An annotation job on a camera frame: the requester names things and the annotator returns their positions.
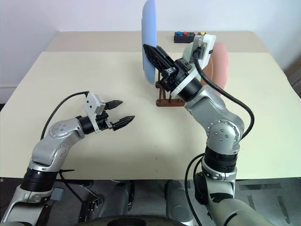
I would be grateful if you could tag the dark round disc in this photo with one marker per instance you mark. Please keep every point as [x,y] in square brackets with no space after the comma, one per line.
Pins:
[136,220]

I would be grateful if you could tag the wooden dish rack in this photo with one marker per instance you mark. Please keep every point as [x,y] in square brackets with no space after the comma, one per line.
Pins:
[169,102]

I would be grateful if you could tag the red plate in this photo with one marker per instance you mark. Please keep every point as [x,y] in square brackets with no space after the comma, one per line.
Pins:
[221,63]

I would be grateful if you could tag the blue plate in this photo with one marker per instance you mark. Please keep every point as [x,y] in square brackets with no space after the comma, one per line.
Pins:
[149,23]

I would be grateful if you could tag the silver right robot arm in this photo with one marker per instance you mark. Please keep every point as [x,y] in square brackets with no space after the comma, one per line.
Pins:
[211,110]

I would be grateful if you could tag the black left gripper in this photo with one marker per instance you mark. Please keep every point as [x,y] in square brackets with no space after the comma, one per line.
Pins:
[103,121]

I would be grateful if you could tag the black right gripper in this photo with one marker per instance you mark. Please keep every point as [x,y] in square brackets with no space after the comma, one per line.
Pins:
[181,70]

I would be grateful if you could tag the dark rounded grey shape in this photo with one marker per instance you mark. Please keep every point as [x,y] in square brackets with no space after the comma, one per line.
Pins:
[176,200]
[117,197]

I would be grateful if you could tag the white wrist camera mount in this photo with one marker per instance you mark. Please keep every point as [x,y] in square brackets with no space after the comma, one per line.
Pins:
[91,103]
[207,42]

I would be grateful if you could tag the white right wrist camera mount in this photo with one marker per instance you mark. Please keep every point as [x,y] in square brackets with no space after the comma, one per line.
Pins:
[207,42]

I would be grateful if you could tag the cream table sheet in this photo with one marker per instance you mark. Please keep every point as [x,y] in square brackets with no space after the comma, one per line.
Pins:
[141,141]

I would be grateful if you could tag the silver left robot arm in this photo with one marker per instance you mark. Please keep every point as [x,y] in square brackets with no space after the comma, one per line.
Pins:
[61,131]

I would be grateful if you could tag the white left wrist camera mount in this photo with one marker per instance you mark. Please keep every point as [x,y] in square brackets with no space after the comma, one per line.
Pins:
[91,103]

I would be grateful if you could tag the dark grey furniture piece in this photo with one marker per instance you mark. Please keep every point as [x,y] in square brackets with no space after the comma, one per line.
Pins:
[295,80]

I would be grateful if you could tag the black button box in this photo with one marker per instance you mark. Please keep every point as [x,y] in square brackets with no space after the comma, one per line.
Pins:
[183,38]

